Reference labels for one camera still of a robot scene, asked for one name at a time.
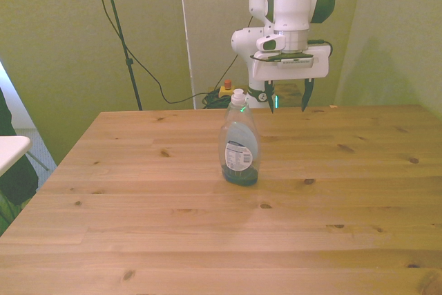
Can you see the black camera stand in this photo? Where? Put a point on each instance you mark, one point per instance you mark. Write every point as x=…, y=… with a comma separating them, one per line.
x=121, y=36

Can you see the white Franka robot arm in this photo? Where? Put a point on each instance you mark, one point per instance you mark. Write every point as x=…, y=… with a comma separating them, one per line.
x=293, y=1

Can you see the yellow emergency stop button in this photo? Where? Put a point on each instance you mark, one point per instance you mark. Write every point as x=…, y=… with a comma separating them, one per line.
x=227, y=89

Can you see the clear dish soap bottle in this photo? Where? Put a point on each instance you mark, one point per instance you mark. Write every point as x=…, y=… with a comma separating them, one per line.
x=239, y=143

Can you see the white side table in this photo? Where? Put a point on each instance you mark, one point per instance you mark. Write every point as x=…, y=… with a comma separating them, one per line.
x=12, y=151

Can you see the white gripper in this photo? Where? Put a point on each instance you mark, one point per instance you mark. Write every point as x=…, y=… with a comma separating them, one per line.
x=293, y=69

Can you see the white vertical wall strip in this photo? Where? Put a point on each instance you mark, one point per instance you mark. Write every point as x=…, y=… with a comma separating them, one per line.
x=186, y=32

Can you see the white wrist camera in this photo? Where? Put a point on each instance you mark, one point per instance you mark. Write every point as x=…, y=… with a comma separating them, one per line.
x=271, y=43

